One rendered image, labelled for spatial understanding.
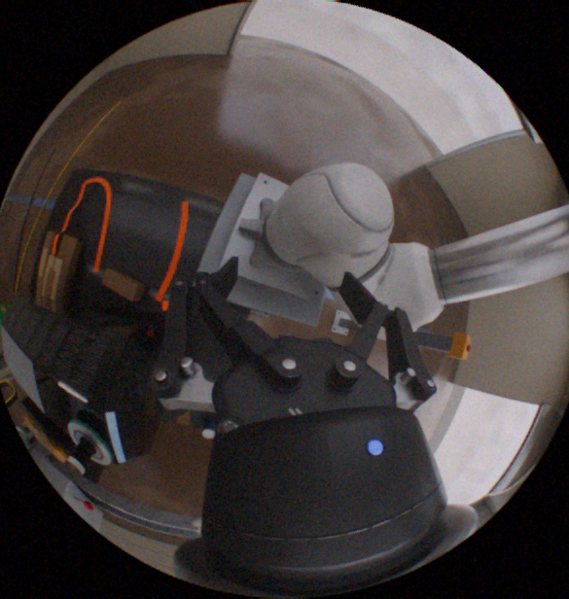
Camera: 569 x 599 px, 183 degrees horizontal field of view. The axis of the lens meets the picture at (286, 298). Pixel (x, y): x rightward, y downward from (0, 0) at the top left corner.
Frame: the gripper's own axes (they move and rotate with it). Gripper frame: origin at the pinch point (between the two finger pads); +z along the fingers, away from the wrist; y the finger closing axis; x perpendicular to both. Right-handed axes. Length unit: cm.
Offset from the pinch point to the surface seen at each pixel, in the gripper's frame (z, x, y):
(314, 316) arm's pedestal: 26.9, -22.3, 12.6
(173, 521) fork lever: -33, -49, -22
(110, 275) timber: 61, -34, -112
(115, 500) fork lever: -36, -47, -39
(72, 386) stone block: -9, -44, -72
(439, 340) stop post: 29, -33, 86
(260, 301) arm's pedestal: 24.3, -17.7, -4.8
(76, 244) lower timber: 64, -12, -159
